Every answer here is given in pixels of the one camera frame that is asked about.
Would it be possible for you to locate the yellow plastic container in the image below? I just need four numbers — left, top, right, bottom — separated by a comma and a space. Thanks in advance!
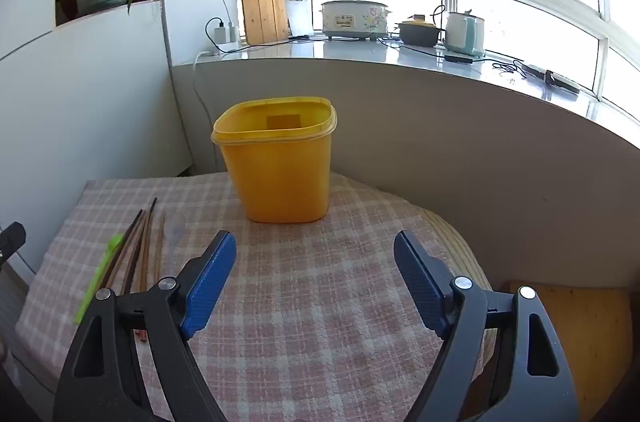
211, 96, 338, 224

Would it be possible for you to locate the black chopstick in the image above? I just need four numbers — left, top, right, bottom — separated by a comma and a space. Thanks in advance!
104, 209, 145, 292
122, 197, 159, 295

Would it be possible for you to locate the black hair straightener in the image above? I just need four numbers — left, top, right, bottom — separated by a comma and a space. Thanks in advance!
520, 61, 582, 96

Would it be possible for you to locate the wooden stool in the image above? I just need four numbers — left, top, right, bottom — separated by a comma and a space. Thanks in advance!
507, 279, 633, 422

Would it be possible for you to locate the white windowsill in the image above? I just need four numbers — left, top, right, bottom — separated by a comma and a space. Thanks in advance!
172, 35, 640, 125

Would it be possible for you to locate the clear plastic spoon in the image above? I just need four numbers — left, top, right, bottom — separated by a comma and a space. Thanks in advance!
165, 212, 187, 253

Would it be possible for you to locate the white power cable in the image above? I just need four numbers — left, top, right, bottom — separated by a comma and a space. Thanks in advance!
192, 50, 221, 128

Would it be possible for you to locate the white floral electric cooker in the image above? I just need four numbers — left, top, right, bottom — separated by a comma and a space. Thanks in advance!
320, 0, 392, 40

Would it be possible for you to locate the dark casserole pot yellow lid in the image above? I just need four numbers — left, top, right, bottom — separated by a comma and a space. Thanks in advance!
395, 16, 446, 48

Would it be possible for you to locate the white cabinet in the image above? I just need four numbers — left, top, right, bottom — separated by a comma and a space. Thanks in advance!
0, 0, 195, 283

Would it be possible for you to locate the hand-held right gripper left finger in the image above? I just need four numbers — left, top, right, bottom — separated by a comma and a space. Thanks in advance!
56, 229, 237, 422

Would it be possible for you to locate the white power strip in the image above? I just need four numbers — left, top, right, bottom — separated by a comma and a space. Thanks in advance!
200, 41, 241, 58

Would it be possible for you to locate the black tangled cable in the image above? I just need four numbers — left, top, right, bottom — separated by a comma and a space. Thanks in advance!
491, 60, 526, 79

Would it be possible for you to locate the green plastic spoon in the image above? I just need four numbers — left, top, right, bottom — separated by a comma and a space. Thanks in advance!
74, 233, 126, 325

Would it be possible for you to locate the pink checked cloth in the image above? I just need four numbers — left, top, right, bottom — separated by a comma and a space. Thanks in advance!
14, 172, 496, 422

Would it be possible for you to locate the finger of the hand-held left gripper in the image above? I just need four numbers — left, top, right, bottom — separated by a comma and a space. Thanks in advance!
0, 222, 27, 259

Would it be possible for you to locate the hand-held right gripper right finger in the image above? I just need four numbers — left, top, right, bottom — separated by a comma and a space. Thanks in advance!
393, 229, 581, 422

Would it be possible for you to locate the white cutting board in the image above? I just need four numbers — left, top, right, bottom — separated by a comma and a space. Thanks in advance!
283, 0, 313, 38

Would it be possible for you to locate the brown wooden chopstick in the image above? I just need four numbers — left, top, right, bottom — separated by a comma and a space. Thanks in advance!
151, 212, 166, 282
136, 211, 152, 343

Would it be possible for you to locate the white and teal kettle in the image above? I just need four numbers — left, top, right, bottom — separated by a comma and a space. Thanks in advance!
442, 10, 487, 57

